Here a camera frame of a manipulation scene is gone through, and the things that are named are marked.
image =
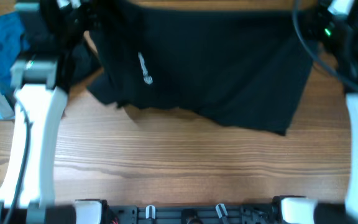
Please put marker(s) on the black polo shirt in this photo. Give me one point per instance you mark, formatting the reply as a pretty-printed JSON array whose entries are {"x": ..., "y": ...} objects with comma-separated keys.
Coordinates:
[{"x": 243, "y": 69}]

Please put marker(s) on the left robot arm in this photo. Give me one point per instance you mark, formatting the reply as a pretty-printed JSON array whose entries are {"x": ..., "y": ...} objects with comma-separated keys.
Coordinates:
[{"x": 27, "y": 193}]

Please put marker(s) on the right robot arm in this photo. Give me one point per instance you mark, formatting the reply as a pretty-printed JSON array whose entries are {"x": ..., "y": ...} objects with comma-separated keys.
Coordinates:
[{"x": 331, "y": 40}]

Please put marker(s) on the dark green folded garment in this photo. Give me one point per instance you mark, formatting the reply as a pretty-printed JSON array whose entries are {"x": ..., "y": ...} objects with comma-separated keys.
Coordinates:
[{"x": 79, "y": 59}]

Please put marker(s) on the grey folded garment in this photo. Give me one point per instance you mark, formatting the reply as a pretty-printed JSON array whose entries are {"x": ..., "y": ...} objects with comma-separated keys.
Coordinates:
[{"x": 6, "y": 109}]

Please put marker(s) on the blue folded shirt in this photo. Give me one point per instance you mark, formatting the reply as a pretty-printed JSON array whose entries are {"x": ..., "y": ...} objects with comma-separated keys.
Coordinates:
[{"x": 12, "y": 43}]

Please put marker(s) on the left white rail clip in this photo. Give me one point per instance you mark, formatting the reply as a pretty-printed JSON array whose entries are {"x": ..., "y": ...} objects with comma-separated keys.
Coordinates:
[{"x": 150, "y": 212}]

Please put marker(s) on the white rail clip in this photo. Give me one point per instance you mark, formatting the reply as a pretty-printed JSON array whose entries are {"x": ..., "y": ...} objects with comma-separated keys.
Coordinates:
[
  {"x": 150, "y": 212},
  {"x": 222, "y": 213}
]

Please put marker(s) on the right white rail clip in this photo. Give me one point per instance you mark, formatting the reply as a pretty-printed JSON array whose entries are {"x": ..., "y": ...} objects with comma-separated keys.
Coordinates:
[{"x": 222, "y": 213}]

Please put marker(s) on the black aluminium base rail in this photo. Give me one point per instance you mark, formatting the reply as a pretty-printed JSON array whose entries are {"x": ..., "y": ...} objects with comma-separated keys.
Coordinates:
[{"x": 260, "y": 213}]

